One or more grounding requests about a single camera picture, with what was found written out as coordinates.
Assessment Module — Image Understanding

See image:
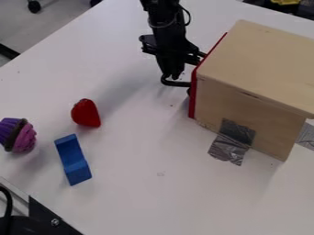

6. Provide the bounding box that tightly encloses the purple toy cupcake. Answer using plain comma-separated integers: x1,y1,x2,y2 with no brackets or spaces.
0,117,39,154

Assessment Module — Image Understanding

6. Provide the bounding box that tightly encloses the black clamp mount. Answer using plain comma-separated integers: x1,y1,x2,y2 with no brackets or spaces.
0,185,84,235

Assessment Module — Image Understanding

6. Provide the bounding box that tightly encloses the black chair wheel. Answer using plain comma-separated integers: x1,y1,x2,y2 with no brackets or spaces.
26,0,43,14

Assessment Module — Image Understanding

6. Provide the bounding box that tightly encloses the drawer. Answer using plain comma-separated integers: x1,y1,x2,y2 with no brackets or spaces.
159,31,229,120

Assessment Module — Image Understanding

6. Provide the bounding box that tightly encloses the blue block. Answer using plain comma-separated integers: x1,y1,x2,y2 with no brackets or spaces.
52,132,94,187

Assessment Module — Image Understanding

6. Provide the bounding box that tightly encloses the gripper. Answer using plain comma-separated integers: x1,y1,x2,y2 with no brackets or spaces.
137,32,207,81

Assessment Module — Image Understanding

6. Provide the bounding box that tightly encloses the cabinet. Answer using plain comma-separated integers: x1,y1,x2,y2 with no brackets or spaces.
192,19,314,162

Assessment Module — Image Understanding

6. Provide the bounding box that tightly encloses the red toy strawberry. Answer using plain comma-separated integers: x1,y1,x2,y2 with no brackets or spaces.
70,97,104,129

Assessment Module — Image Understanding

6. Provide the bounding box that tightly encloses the grey tape piece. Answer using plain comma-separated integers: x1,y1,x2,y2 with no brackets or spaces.
206,117,258,167
294,121,314,151

